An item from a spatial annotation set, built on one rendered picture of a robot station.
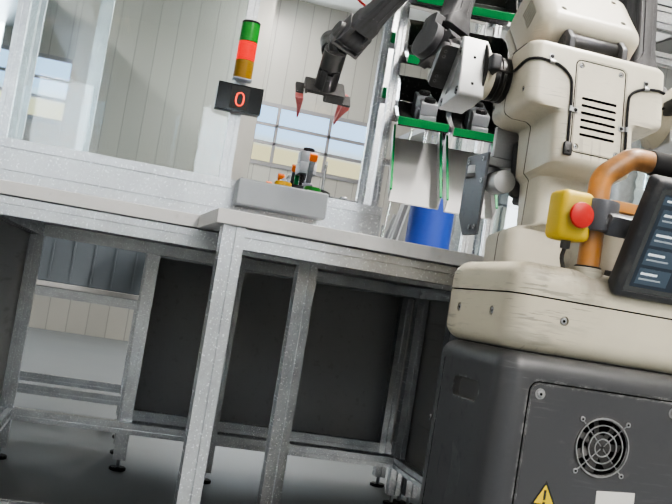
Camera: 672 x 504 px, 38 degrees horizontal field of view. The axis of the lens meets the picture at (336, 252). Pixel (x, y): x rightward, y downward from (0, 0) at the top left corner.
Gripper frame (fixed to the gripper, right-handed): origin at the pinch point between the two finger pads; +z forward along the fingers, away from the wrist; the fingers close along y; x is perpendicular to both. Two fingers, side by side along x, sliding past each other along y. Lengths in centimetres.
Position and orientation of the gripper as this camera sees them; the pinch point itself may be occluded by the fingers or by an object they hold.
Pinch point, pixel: (316, 117)
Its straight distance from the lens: 250.4
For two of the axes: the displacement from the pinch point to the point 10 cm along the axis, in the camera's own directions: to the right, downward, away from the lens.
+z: -2.6, 7.6, 6.0
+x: 0.5, 6.3, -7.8
